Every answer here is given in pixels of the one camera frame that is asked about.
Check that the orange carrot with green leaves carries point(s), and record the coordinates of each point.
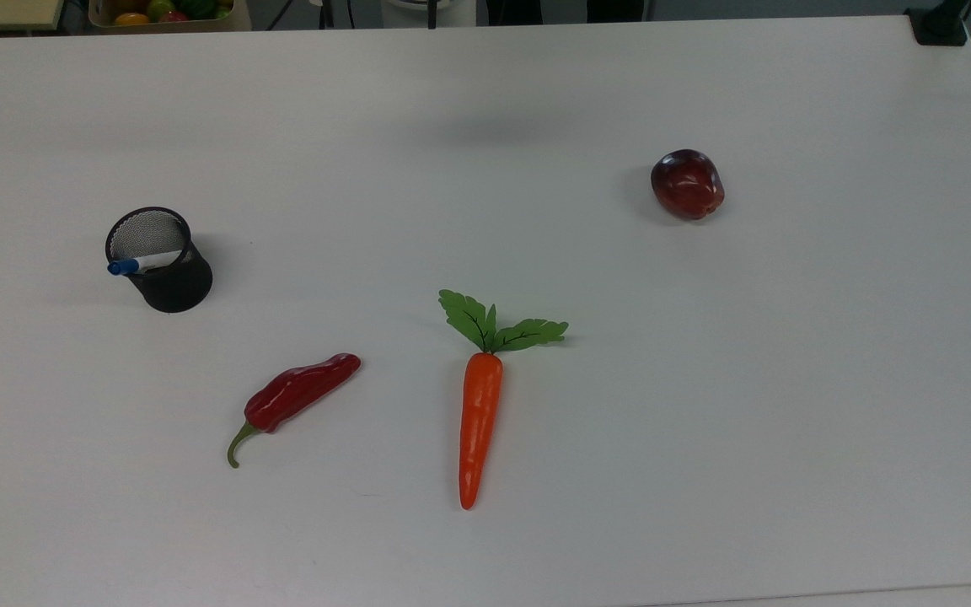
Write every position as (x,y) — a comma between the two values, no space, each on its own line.
(480,413)

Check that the blue white marker pen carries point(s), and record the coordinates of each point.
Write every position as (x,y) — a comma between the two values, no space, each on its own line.
(125,266)

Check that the light green toy fruit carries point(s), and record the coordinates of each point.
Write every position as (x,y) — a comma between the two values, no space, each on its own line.
(159,8)

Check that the dark green toy fruit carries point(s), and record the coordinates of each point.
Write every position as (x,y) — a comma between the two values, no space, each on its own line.
(197,7)

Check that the dark red apple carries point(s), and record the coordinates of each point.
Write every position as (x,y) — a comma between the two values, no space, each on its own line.
(688,185)

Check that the black mesh pen holder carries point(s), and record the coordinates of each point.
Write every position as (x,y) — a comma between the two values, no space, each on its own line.
(179,288)

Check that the cardboard box of fruit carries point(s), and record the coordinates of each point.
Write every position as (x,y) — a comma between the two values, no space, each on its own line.
(228,24)

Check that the red chili pepper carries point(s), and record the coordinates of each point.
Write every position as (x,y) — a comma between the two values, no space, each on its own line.
(296,392)

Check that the small red toy fruit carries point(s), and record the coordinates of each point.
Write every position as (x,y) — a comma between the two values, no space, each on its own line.
(174,17)

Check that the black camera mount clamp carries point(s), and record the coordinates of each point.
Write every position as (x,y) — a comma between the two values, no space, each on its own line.
(939,27)

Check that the black equipment box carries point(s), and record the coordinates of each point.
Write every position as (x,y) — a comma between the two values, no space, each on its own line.
(536,10)

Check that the orange toy fruit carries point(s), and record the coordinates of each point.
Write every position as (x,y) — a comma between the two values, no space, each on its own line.
(131,18)

